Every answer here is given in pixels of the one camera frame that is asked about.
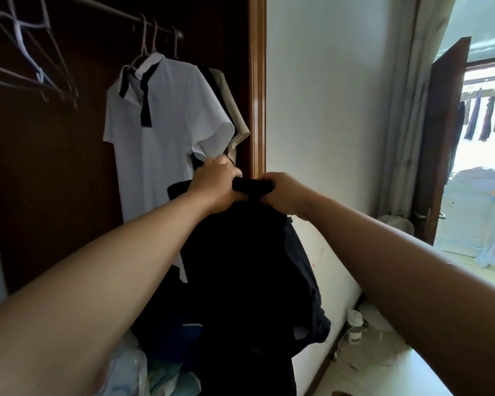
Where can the person's left hand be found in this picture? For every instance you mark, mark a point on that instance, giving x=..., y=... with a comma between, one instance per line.
x=216, y=185

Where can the person's right hand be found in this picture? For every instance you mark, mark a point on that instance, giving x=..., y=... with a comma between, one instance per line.
x=291, y=195

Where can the white polo shirt black trim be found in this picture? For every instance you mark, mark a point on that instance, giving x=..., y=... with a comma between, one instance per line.
x=161, y=152

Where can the cream t-shirt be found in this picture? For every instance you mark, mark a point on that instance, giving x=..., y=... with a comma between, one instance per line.
x=237, y=119

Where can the pink hanger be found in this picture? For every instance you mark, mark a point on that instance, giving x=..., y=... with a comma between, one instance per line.
x=143, y=37
x=175, y=43
x=154, y=37

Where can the person's right forearm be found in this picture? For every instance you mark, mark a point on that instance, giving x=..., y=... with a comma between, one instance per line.
x=416, y=292

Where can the person's left forearm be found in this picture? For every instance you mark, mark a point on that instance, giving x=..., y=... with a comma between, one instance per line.
x=86, y=292

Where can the metal closet rod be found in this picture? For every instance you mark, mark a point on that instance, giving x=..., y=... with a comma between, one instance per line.
x=107, y=10

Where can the small white jar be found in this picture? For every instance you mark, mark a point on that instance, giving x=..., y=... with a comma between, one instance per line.
x=355, y=325

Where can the white standing fan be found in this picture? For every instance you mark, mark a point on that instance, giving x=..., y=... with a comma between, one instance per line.
x=375, y=317

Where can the pale curtain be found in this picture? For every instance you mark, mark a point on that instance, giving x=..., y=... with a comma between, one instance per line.
x=412, y=98

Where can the navy bag white piping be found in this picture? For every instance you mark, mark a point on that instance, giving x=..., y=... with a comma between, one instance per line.
x=185, y=340

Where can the dark brown room door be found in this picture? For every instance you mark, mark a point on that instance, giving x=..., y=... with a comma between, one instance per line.
x=441, y=140

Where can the long dark hanging garment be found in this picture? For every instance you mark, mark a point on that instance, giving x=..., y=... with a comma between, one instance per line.
x=456, y=136

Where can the white cabinet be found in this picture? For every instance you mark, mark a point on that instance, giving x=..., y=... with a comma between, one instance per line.
x=466, y=210

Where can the dark hanging laundry garment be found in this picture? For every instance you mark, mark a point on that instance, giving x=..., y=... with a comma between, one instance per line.
x=473, y=115
x=486, y=119

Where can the teal folded cloth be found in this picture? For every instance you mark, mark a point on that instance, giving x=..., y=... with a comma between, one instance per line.
x=169, y=381

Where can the row of pastel hangers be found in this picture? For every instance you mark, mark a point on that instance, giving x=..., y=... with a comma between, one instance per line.
x=22, y=49

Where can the wooden door frame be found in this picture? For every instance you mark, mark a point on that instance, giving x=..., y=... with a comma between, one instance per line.
x=491, y=63

